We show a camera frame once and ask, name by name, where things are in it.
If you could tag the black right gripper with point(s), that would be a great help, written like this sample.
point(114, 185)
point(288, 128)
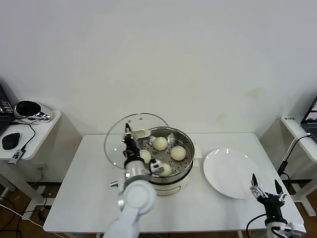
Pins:
point(272, 205)

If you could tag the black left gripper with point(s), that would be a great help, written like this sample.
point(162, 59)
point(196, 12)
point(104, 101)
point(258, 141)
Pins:
point(131, 148)

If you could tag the white steamed baozi bun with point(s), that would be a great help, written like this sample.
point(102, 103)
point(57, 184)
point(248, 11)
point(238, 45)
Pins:
point(166, 170)
point(160, 143)
point(146, 156)
point(178, 153)

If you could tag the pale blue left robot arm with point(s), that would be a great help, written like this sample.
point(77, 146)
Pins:
point(137, 196)

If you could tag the stainless steel steamer basket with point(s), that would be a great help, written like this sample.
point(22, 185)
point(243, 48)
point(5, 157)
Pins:
point(183, 168)

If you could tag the white round plate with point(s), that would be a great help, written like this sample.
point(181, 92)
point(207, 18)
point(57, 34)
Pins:
point(230, 173)

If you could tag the white side table with label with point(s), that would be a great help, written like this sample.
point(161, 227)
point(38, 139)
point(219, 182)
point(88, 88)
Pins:
point(291, 126)

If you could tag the cream electric cooking pot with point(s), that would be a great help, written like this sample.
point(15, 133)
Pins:
point(178, 184)

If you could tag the white label sticker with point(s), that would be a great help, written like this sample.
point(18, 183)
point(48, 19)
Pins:
point(290, 118)

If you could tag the black laptop beside label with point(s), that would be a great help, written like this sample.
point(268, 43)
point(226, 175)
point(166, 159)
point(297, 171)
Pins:
point(310, 119)

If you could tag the white side table with mouse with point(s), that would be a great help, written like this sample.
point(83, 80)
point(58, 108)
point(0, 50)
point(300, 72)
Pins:
point(42, 138)

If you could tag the shiny chrome black gadget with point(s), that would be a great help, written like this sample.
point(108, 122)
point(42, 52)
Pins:
point(37, 114)

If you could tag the grey usb dongle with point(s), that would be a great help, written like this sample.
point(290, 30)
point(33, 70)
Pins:
point(16, 156)

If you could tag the black computer mouse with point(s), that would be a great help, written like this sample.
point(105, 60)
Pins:
point(11, 140)

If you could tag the grey round floor object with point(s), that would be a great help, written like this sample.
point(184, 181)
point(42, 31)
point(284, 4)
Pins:
point(42, 214)

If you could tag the black laptop beside mouse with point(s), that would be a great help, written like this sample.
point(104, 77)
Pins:
point(3, 119)

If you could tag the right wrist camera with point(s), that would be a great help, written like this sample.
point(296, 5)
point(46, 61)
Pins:
point(291, 228)

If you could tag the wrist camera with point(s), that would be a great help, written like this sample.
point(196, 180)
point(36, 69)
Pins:
point(155, 167)
point(291, 228)

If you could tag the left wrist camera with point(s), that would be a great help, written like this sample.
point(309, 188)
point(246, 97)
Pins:
point(155, 167)

